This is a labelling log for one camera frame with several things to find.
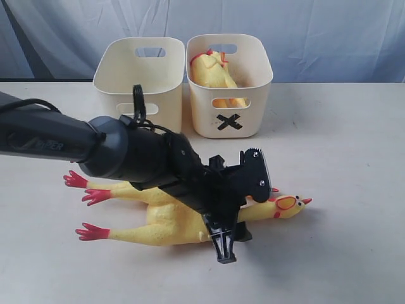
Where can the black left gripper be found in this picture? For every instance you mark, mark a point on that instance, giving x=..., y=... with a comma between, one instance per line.
x=218, y=195

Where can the yellow rubber chicken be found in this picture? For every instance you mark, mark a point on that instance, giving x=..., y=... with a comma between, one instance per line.
x=95, y=185
x=170, y=222

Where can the headless yellow chicken body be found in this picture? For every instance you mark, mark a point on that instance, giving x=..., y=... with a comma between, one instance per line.
x=210, y=69

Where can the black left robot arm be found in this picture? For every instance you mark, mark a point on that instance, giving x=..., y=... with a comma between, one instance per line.
x=146, y=155

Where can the cream bin marked X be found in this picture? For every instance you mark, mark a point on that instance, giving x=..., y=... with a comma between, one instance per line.
x=230, y=112

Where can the cream bin marked O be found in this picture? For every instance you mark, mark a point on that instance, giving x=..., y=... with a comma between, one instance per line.
x=155, y=63

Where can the grey backdrop curtain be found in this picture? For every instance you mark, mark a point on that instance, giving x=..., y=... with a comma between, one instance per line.
x=307, y=41

